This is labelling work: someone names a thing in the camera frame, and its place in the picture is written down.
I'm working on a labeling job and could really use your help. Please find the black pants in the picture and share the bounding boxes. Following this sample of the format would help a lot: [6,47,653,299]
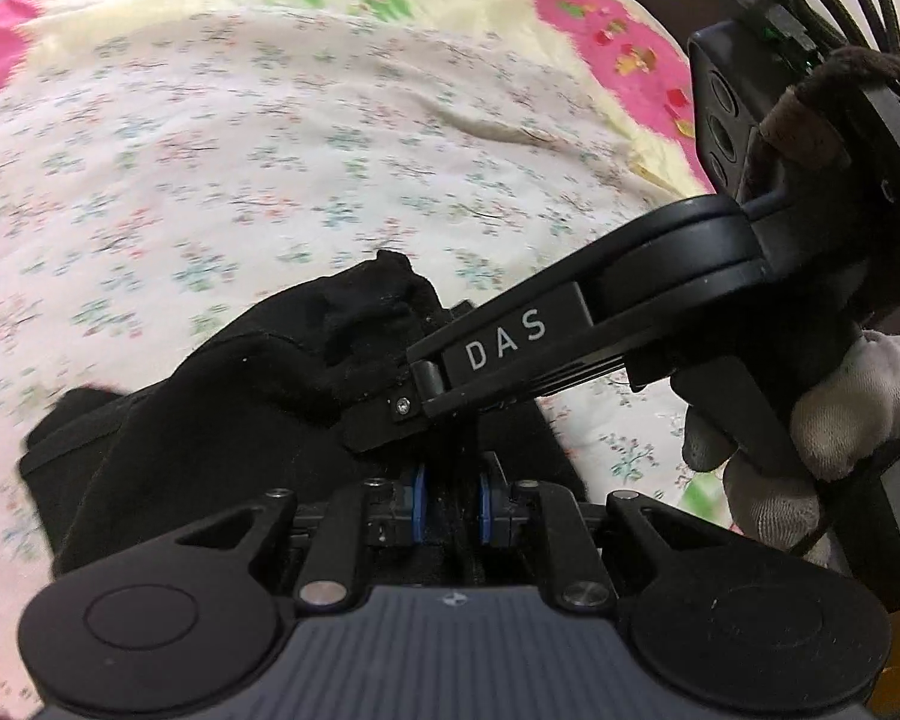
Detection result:
[17,248,595,579]

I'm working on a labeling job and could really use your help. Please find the white gloved right hand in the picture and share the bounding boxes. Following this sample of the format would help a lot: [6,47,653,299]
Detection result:
[683,330,900,550]

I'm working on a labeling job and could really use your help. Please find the black camera box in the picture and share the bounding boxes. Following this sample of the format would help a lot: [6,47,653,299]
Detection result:
[689,0,821,197]

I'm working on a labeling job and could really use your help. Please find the floral white bed sheet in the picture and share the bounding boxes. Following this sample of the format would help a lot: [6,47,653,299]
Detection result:
[0,10,722,717]

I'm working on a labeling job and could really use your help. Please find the pink yellow cartoon quilt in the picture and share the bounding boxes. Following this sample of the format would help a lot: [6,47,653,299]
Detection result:
[0,0,710,197]

